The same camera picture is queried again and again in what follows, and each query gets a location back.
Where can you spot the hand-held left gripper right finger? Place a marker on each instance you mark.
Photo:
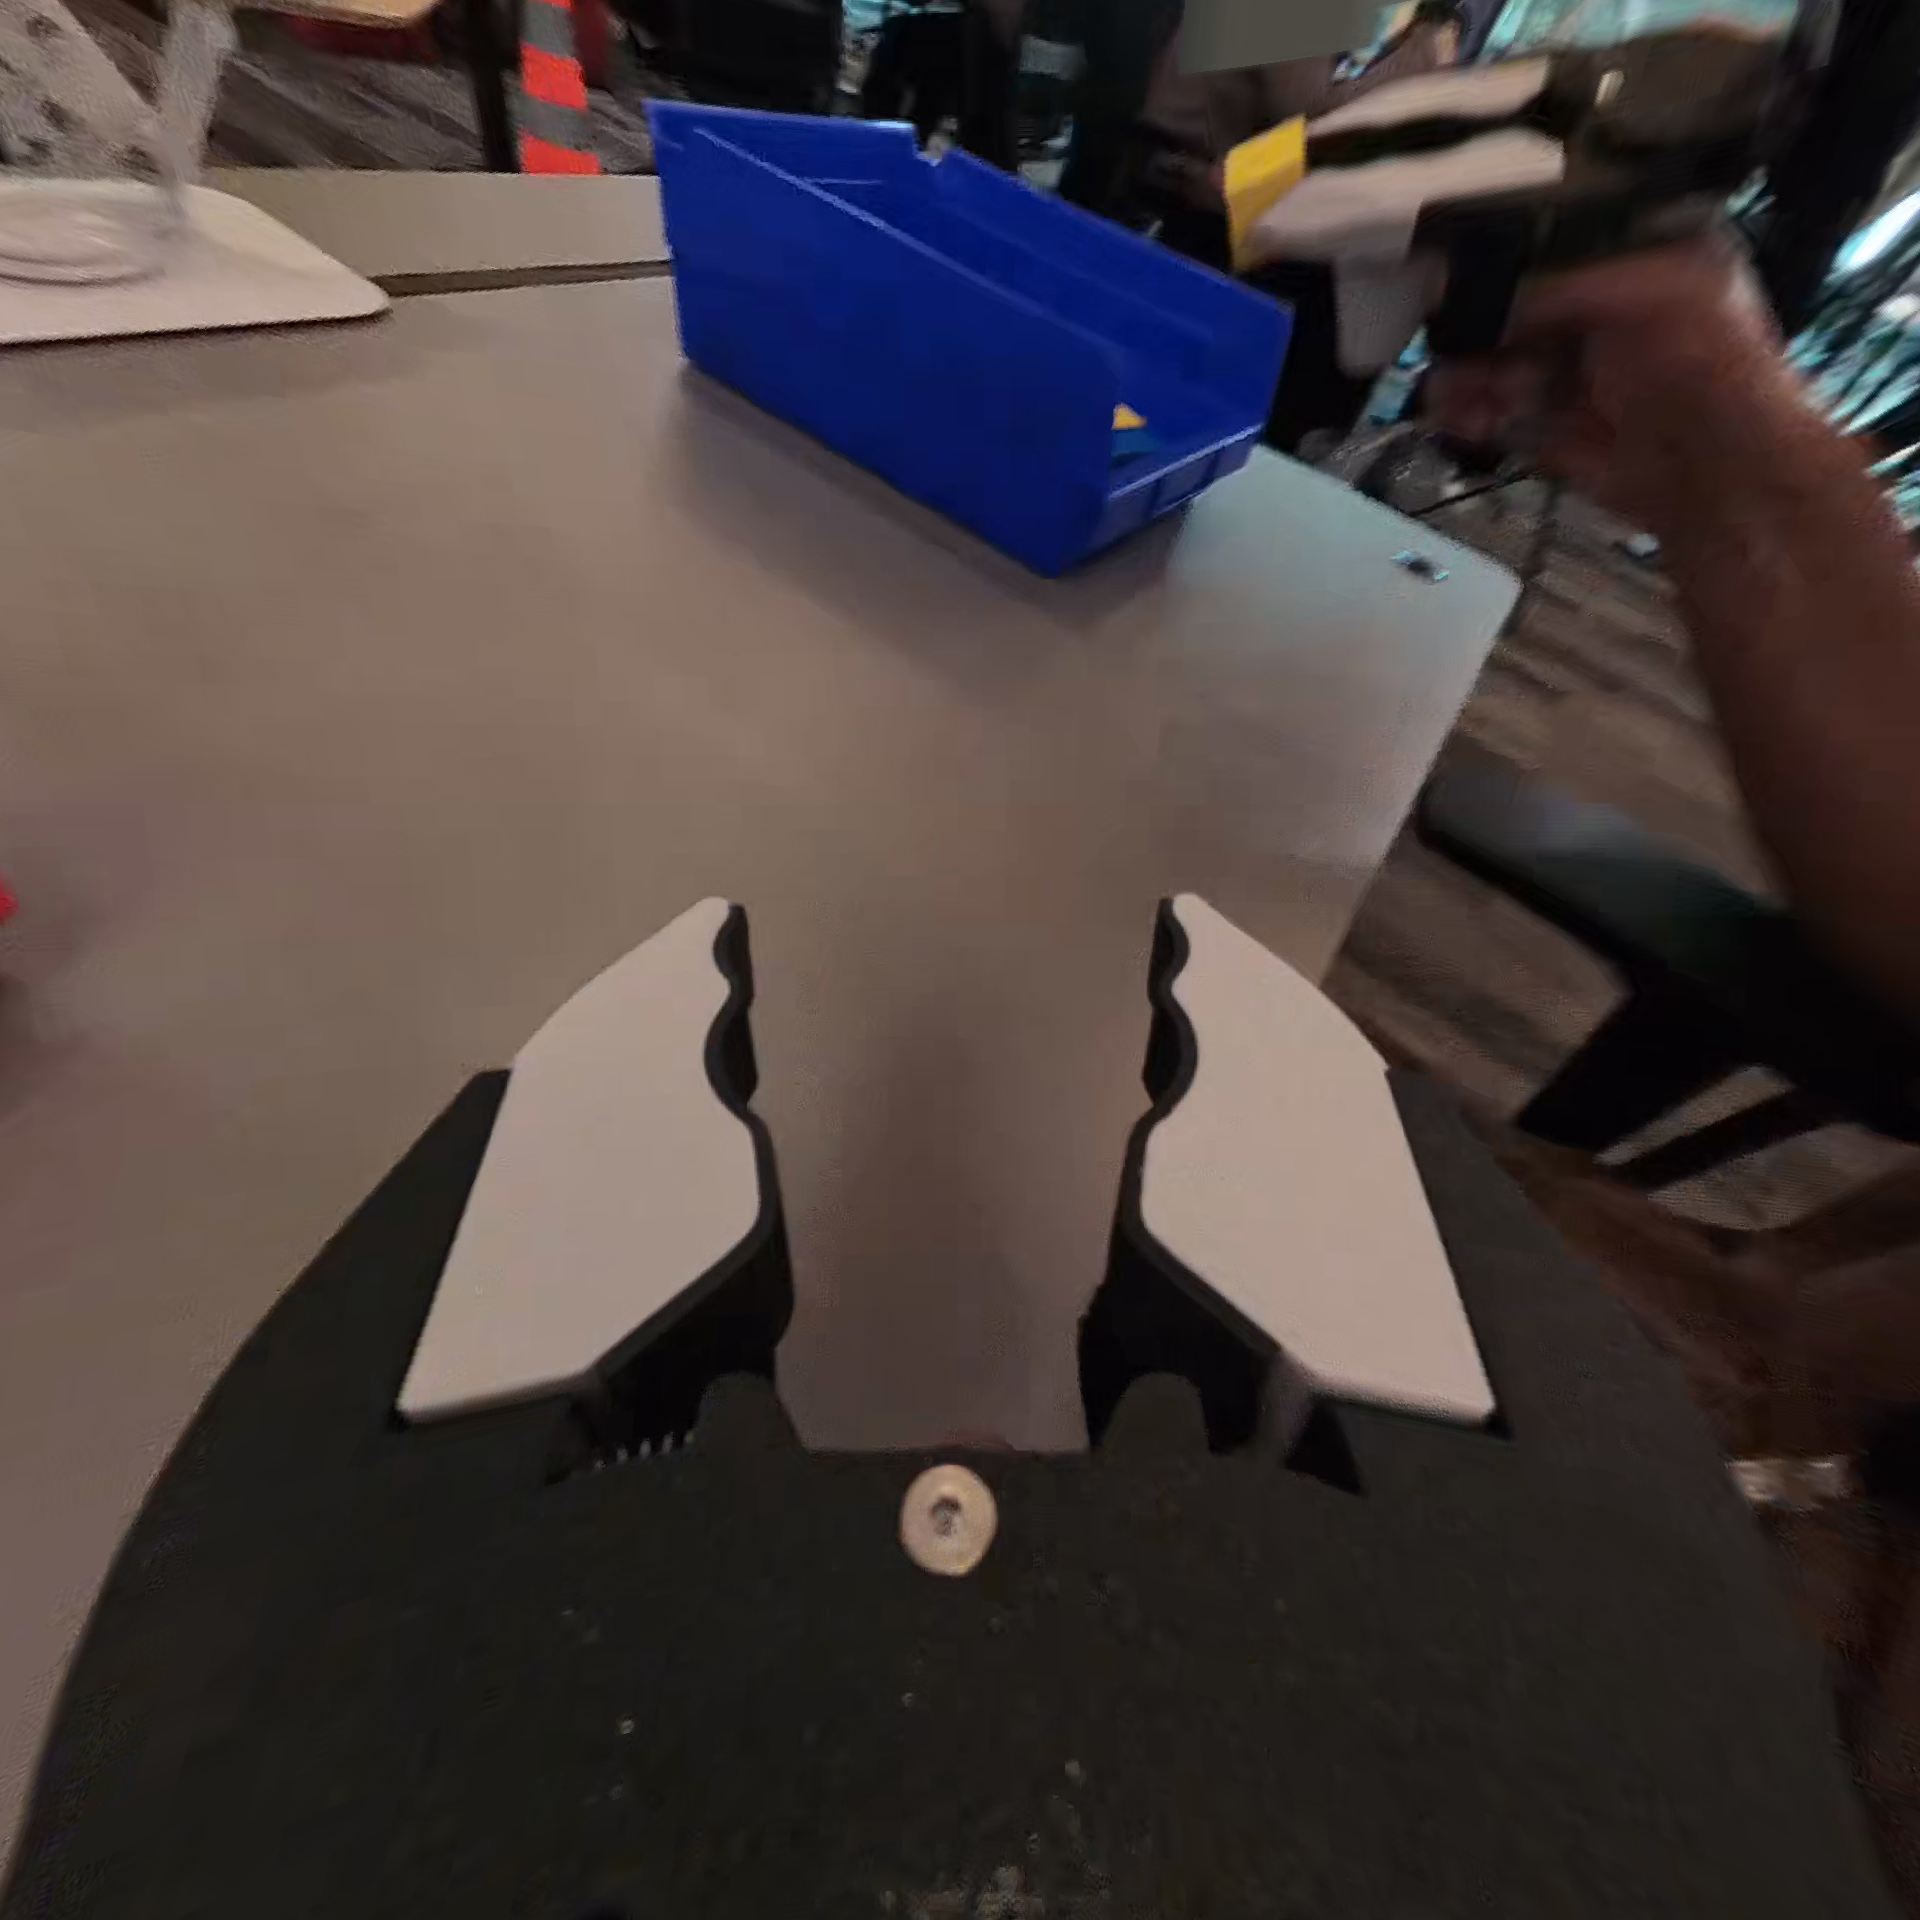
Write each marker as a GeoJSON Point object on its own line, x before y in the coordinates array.
{"type": "Point", "coordinates": [1306, 1200]}

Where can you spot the yellow wooden block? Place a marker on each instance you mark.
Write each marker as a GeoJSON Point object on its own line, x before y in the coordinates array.
{"type": "Point", "coordinates": [1264, 186]}

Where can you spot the grey desk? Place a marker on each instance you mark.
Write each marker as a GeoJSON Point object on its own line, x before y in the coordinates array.
{"type": "Point", "coordinates": [391, 690]}

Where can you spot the red floor object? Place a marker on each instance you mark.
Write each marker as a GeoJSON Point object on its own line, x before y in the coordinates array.
{"type": "Point", "coordinates": [558, 84]}

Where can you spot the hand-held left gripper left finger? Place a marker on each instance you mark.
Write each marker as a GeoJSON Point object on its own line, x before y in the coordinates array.
{"type": "Point", "coordinates": [587, 1200]}

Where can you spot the person's right forearm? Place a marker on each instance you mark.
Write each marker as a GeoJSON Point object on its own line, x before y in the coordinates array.
{"type": "Point", "coordinates": [1817, 690]}

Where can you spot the black office chair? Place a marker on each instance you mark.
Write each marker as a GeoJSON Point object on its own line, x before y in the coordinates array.
{"type": "Point", "coordinates": [1667, 961]}

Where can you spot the person's brown clothing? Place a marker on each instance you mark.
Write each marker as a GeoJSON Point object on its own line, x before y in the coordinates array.
{"type": "Point", "coordinates": [1800, 1440]}

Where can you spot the person's right hand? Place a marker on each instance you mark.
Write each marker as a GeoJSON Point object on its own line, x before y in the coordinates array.
{"type": "Point", "coordinates": [1636, 376]}

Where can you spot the white board stand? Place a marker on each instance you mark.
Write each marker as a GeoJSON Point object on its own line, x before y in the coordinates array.
{"type": "Point", "coordinates": [151, 270]}

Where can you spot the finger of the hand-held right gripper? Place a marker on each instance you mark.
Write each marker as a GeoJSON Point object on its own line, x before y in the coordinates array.
{"type": "Point", "coordinates": [1411, 211]}
{"type": "Point", "coordinates": [1440, 107]}

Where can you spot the blue plastic bin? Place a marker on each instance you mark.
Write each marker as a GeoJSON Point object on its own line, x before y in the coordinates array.
{"type": "Point", "coordinates": [901, 331]}

